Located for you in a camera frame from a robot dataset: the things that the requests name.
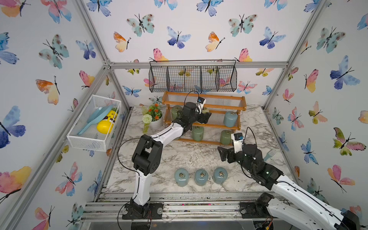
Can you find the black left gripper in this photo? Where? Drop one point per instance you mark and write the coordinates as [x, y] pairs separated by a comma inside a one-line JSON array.
[[205, 118]]

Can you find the green canister bottom right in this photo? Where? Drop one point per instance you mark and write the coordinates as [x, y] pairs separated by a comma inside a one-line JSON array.
[[226, 137]]

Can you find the teal dustpan scoop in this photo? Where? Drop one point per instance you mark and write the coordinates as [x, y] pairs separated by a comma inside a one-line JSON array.
[[96, 117]]

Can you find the white mesh wall basket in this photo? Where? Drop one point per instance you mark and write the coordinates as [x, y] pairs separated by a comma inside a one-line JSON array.
[[94, 126]]

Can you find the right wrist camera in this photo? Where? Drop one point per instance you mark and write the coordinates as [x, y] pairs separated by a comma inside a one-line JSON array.
[[238, 140]]

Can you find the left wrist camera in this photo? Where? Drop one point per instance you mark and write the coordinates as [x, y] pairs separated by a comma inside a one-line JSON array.
[[200, 104]]

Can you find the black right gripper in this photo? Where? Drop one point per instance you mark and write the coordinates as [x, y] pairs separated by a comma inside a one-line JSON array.
[[225, 151]]

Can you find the yellow bottle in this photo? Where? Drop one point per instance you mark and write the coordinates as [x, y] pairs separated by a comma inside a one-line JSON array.
[[105, 126]]

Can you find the blue canister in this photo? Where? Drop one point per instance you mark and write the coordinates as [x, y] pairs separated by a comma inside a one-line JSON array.
[[230, 118], [220, 175], [201, 177], [181, 177]]

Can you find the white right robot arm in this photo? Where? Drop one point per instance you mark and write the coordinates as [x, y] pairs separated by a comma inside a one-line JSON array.
[[306, 212]]

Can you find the green canister middle left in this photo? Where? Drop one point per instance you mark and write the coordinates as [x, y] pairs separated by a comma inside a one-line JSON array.
[[176, 111]]

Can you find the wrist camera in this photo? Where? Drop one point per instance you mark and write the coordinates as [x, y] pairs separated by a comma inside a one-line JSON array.
[[238, 140], [200, 104]]

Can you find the white pot with flowers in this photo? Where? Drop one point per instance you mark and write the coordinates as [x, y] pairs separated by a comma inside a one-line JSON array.
[[152, 117]]

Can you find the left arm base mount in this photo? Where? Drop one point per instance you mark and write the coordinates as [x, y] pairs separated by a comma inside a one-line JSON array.
[[149, 211]]

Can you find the green canister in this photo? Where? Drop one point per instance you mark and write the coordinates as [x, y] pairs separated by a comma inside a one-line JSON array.
[[198, 133], [176, 111], [226, 137]]

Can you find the black wire wall basket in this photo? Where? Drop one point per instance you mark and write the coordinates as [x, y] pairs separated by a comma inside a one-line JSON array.
[[183, 76]]

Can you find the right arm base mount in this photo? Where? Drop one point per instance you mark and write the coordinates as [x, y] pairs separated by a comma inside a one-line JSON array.
[[256, 209]]

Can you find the green canister bottom middle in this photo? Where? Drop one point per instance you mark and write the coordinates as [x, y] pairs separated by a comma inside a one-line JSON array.
[[198, 133]]

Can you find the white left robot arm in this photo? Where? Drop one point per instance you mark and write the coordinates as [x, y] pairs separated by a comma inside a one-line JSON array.
[[148, 153]]

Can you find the teal small brush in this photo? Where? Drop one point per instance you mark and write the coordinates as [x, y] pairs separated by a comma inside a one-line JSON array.
[[269, 155]]

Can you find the wooden three-tier shelf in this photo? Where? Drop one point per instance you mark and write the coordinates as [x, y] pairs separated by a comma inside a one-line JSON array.
[[217, 105]]

